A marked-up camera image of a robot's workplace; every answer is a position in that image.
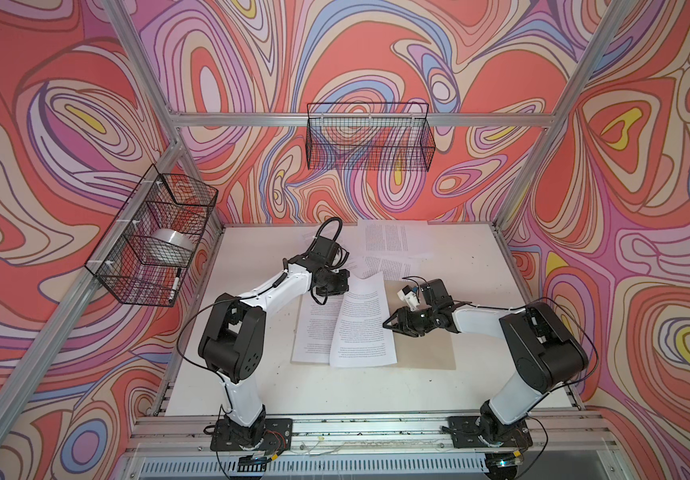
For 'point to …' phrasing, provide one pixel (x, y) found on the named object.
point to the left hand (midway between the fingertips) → (352, 285)
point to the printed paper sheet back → (389, 246)
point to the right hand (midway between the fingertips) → (390, 332)
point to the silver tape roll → (168, 247)
